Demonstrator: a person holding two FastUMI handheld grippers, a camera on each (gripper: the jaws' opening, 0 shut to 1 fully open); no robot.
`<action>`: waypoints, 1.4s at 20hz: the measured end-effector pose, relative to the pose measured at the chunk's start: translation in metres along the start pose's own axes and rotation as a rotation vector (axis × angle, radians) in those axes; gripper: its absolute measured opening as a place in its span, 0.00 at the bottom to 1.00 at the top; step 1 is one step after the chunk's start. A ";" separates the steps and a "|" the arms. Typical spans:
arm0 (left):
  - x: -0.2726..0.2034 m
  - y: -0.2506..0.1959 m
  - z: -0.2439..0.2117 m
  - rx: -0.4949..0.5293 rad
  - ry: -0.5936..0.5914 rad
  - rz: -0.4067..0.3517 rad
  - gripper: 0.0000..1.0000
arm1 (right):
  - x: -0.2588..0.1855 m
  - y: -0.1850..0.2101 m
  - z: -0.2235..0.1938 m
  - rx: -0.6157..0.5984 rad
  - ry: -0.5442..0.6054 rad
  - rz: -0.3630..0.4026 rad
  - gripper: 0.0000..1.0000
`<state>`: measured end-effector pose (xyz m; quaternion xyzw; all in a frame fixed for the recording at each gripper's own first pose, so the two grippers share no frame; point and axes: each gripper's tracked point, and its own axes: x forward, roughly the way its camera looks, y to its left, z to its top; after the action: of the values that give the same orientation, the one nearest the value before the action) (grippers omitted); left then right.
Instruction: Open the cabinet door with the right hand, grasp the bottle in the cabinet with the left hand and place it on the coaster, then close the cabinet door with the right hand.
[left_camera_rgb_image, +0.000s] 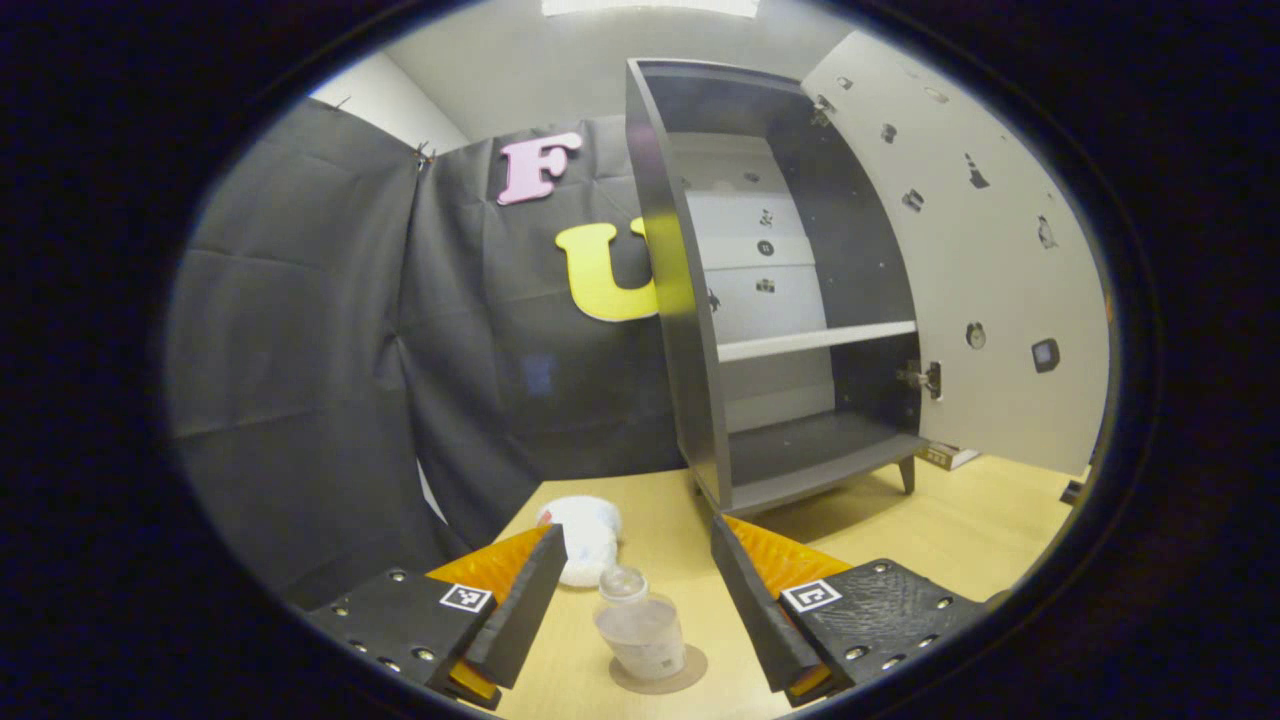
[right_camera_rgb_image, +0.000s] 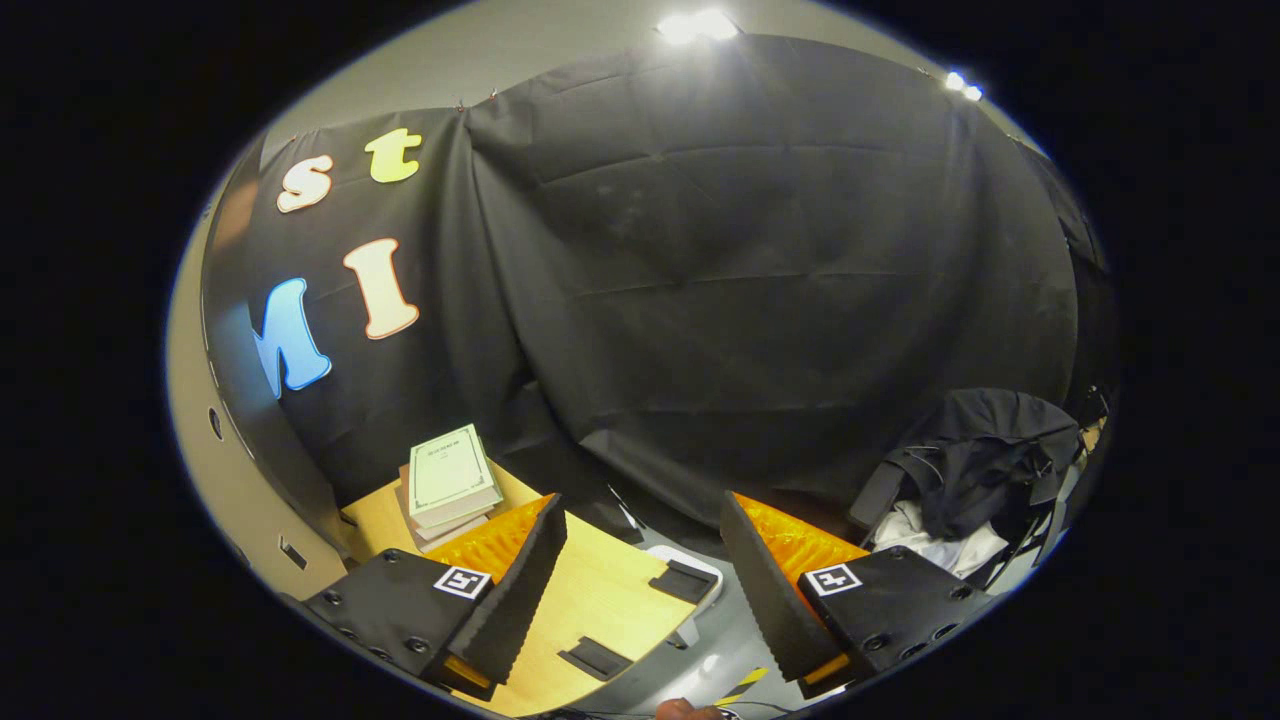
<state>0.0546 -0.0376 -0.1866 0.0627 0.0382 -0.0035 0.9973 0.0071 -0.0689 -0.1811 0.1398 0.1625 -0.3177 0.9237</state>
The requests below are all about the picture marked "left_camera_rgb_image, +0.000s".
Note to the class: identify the round brown coaster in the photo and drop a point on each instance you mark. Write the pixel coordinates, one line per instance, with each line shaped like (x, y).
(695, 667)

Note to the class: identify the metal door hinge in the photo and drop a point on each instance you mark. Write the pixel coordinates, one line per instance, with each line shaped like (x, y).
(920, 378)
(822, 108)

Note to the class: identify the black backdrop cloth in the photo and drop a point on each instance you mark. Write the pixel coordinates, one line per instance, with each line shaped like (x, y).
(300, 350)

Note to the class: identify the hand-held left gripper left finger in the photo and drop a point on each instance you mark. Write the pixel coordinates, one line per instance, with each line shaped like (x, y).
(520, 610)

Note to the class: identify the white fluffy toy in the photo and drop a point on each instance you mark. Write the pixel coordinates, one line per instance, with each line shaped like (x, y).
(590, 530)

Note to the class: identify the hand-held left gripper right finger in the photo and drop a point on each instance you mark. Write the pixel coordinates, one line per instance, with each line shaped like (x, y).
(755, 610)

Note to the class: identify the clear plastic bottle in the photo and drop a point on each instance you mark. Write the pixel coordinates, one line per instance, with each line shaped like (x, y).
(640, 630)

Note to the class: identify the white cabinet shelf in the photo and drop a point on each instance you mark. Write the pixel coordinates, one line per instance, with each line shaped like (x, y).
(810, 340)

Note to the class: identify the white cabinet door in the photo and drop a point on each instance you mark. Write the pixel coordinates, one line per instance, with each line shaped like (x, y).
(980, 280)

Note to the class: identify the dark grey cabinet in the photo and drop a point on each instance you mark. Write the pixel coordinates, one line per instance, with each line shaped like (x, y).
(670, 350)

